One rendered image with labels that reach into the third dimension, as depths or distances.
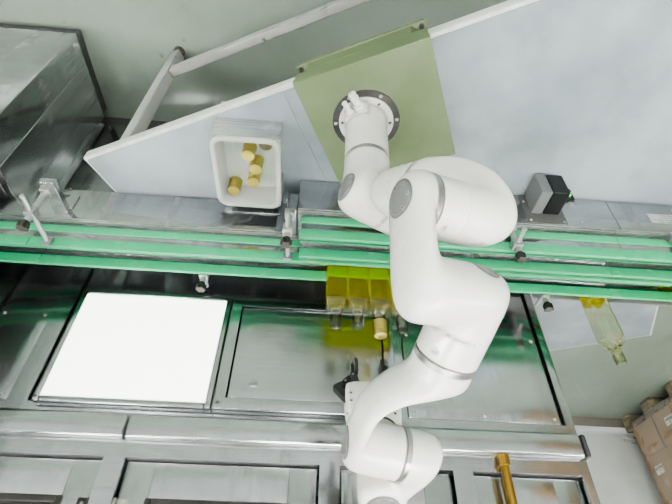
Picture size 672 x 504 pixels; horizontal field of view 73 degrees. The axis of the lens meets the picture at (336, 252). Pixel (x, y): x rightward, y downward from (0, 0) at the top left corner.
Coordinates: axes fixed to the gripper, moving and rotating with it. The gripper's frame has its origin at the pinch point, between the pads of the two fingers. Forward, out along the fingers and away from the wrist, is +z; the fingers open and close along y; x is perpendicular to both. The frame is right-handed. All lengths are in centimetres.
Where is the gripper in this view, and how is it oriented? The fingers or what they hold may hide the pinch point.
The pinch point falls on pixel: (368, 369)
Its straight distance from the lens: 94.2
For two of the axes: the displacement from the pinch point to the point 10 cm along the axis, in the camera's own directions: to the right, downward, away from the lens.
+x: 0.8, -8.8, -4.7
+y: 10.0, 0.6, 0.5
